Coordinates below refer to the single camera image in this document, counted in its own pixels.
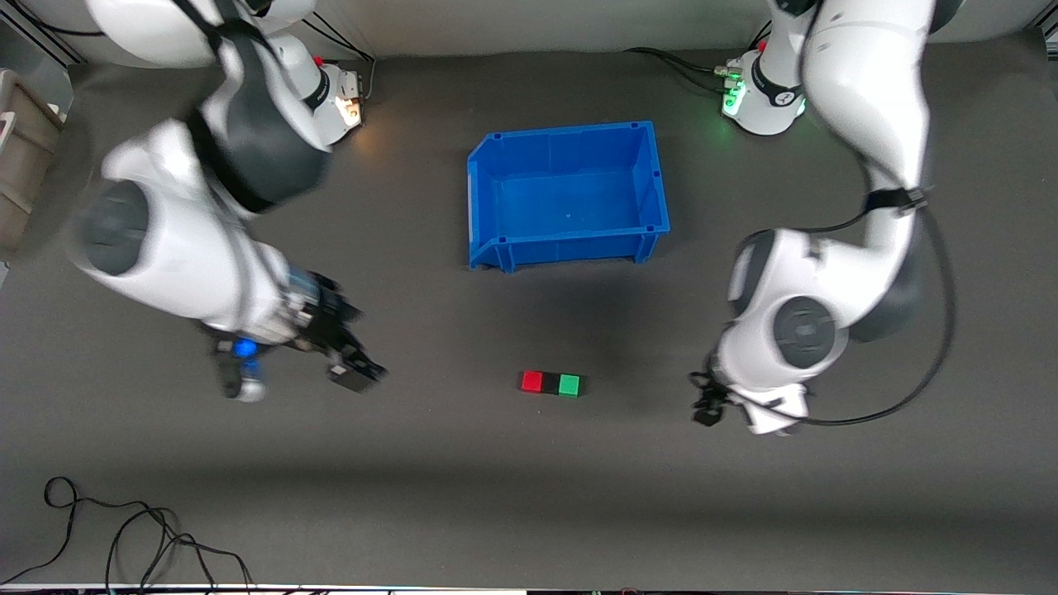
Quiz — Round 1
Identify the blue plastic storage bin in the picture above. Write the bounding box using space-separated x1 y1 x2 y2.
466 121 671 274

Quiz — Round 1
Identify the beige plastic container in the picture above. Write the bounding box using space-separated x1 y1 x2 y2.
0 70 67 259

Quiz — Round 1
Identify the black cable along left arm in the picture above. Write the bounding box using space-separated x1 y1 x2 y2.
690 186 957 427

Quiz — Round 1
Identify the black right arm base cable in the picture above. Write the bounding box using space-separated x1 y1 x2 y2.
302 12 378 96

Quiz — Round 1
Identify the black arm base cable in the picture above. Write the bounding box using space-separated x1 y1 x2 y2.
302 12 378 96
624 47 741 93

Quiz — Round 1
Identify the loose black looped cable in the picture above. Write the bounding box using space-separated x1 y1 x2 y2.
0 477 254 593

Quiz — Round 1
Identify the black left arm base cable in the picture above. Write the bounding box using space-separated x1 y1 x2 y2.
624 47 741 93

